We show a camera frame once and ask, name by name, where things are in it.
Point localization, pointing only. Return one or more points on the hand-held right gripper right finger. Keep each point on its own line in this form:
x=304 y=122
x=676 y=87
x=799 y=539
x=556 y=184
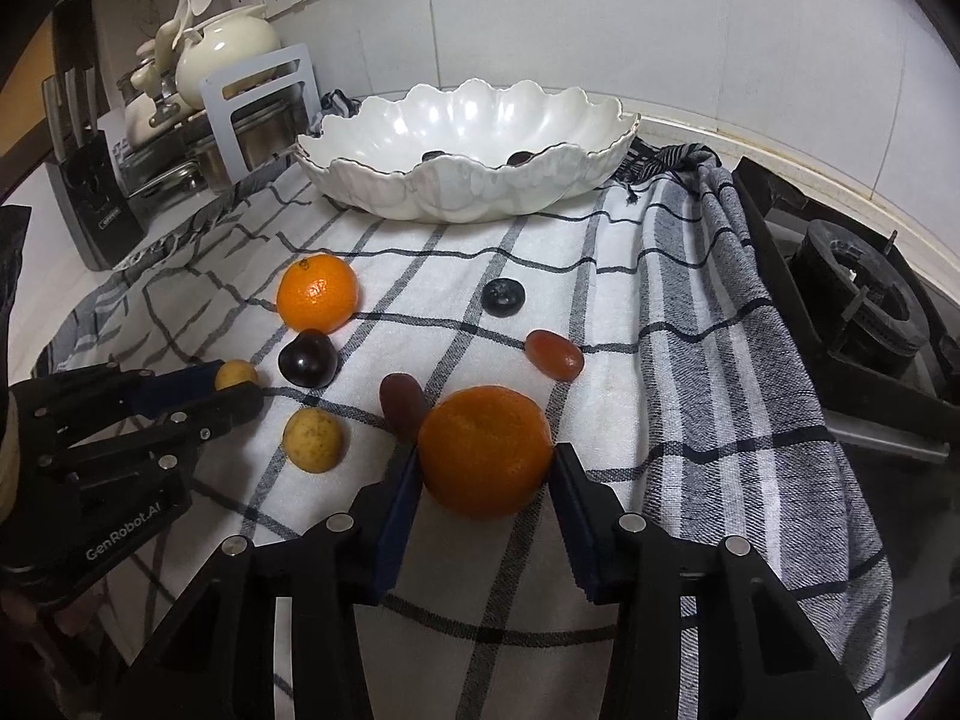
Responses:
x=574 y=521

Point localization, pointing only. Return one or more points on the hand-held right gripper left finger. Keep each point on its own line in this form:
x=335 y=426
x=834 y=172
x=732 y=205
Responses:
x=397 y=514

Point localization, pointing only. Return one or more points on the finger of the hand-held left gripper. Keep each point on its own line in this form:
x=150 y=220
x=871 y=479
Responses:
x=180 y=390
x=225 y=412

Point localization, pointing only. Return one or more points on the small yellow longan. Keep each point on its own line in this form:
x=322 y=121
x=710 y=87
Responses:
x=235 y=373

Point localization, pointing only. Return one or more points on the large yellow longan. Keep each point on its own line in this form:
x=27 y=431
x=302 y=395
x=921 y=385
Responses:
x=314 y=440

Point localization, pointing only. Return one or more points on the dark purple plum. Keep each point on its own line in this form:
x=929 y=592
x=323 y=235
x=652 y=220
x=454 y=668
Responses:
x=307 y=360

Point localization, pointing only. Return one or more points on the large orange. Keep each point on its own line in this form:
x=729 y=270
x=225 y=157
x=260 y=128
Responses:
x=485 y=451

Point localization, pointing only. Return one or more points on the dark red oblong grape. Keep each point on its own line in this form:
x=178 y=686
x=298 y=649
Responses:
x=401 y=401

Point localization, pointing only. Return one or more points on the small mandarin orange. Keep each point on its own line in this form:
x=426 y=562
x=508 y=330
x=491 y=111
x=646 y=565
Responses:
x=317 y=294

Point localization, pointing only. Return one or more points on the dark blueberry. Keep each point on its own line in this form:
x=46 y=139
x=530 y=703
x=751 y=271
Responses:
x=503 y=295

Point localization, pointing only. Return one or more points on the white scalloped ceramic bowl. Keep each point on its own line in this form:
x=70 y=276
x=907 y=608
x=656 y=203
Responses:
x=465 y=127

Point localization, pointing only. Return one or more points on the person's left hand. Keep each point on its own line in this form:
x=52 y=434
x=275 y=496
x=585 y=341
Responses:
x=79 y=621

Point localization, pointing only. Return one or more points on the black knife block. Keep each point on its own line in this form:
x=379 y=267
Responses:
x=94 y=202

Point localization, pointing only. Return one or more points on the black and white checked cloth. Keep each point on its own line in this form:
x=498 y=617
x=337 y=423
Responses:
x=465 y=255

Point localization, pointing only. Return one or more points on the stainless steel pot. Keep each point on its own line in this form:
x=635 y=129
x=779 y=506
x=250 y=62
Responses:
x=262 y=131

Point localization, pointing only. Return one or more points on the cream ceramic jar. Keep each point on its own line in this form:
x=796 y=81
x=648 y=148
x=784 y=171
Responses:
x=146 y=120

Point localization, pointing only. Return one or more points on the small dark berry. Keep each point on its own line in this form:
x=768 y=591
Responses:
x=433 y=157

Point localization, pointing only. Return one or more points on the gas stove burner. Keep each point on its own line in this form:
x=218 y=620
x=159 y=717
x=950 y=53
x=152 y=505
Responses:
x=765 y=240

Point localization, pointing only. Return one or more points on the grey kitchen rack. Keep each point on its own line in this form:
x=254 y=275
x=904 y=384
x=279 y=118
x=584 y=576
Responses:
x=296 y=67

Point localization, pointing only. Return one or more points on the cream ceramic teapot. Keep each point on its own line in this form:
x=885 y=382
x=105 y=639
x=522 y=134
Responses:
x=225 y=45

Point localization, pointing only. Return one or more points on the black stove burner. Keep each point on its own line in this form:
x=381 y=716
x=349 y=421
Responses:
x=862 y=300

